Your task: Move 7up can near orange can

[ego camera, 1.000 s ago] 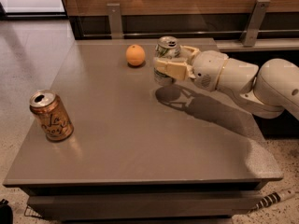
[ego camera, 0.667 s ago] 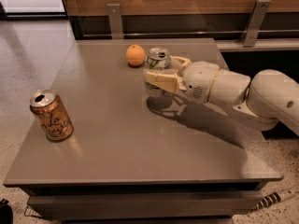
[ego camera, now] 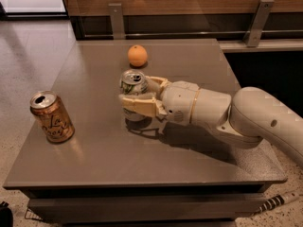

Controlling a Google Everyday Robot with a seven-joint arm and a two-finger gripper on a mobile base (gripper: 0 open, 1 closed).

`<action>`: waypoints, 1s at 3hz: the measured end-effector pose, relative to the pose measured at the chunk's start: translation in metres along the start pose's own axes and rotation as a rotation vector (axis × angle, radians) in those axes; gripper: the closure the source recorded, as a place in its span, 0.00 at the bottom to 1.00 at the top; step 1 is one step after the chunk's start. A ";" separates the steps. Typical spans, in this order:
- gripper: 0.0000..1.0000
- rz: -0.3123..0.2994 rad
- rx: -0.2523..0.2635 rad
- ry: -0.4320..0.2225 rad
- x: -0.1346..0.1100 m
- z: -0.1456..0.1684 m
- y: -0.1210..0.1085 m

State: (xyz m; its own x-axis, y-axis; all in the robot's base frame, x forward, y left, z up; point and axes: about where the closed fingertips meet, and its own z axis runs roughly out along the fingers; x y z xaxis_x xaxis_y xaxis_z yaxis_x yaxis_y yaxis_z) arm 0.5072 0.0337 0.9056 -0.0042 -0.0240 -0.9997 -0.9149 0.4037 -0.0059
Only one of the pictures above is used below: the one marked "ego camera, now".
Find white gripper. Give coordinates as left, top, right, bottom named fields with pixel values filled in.
left=118, top=76, right=199, bottom=124

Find white green 7up can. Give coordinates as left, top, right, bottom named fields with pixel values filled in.
left=120, top=69, right=148, bottom=122

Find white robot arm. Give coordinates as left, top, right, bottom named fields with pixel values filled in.
left=119, top=70, right=303, bottom=167

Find orange LaCroix can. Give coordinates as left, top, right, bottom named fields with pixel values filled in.
left=30, top=91, right=75, bottom=144

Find orange fruit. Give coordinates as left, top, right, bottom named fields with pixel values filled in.
left=128, top=44, right=148, bottom=67

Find black object on floor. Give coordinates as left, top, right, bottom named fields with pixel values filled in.
left=0, top=201, right=13, bottom=227

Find left metal wall bracket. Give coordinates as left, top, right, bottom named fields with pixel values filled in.
left=108, top=3, right=125, bottom=40

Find metal wall bracket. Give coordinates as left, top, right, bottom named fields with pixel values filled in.
left=108, top=3, right=125, bottom=40
left=243, top=0, right=275, bottom=47

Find horizontal metal rail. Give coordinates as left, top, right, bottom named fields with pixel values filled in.
left=82, top=29, right=303, bottom=39

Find right metal wall bracket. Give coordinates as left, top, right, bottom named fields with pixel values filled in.
left=243, top=0, right=275, bottom=47

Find striped black white cable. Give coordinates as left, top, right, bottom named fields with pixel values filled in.
left=252, top=190, right=301, bottom=216

